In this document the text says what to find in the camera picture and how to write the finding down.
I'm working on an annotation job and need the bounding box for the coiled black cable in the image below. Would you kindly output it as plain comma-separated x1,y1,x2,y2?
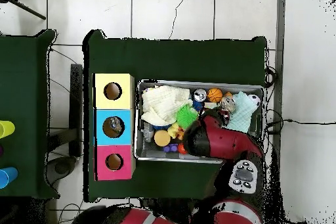
263,66,278,88

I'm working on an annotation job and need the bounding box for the dark green table cloth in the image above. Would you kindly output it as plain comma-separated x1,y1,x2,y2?
82,29,268,204

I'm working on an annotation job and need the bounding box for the orange round foam ball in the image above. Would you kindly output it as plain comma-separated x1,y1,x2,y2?
154,129,172,147

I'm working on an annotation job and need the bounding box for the crushed clear plastic bottle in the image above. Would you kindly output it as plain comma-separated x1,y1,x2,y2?
108,116,123,133

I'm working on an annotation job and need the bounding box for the silver wire mesh bin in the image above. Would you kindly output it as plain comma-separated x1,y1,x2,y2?
135,79,265,164

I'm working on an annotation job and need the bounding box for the green cloth side table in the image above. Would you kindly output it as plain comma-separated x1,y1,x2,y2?
0,29,60,200

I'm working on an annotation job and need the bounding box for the white and black soccer ball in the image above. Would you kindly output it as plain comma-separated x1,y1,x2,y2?
247,94,261,106

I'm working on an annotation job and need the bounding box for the mint green waffle cloth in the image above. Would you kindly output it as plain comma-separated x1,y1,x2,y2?
225,91,259,133

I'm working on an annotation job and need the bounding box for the black tripod leg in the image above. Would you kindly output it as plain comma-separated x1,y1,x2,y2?
0,0,47,21

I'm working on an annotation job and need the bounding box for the orange toy basketball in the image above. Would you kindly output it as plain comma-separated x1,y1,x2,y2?
206,87,223,103

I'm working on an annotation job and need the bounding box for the purple toy block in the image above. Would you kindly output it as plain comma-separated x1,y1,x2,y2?
163,143,180,153

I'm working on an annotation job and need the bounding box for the yellow rubber toy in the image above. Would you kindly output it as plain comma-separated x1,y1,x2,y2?
167,122,184,140

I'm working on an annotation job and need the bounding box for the blue plastic cup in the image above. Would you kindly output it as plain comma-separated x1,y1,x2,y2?
0,166,19,190

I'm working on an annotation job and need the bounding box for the cream yellow waffle cloth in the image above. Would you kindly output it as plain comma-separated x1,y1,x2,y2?
140,85,194,126

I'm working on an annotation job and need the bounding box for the wooden box with three holes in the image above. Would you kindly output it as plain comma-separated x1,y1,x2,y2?
93,73,136,181

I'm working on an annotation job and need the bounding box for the green spiky toy with eyes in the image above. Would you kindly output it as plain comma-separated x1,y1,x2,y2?
175,104,199,129

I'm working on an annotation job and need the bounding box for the yellow plastic cup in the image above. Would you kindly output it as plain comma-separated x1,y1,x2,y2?
0,120,16,139

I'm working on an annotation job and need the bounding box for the black cable with plug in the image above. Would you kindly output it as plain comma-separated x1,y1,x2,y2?
264,108,336,135

